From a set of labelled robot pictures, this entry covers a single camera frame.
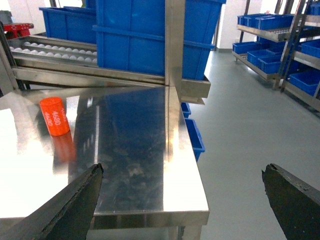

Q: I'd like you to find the stainless steel roller rack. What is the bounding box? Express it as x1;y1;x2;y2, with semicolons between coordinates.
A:
0;0;211;104

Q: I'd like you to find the blue bin under table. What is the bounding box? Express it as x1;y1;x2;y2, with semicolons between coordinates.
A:
180;102;206;162

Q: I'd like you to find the orange cylindrical capacitor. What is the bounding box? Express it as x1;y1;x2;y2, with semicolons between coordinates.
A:
39;96;70;137

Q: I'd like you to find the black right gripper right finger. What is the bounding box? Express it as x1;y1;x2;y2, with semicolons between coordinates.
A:
261;163;320;240

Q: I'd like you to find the large blue plastic crate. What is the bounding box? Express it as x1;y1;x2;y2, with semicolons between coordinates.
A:
93;0;226;81

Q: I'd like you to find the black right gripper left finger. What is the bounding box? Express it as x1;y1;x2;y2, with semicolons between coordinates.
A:
0;163;104;240

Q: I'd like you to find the blue plastic crate rear left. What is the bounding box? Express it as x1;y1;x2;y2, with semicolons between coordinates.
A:
39;6;97;44

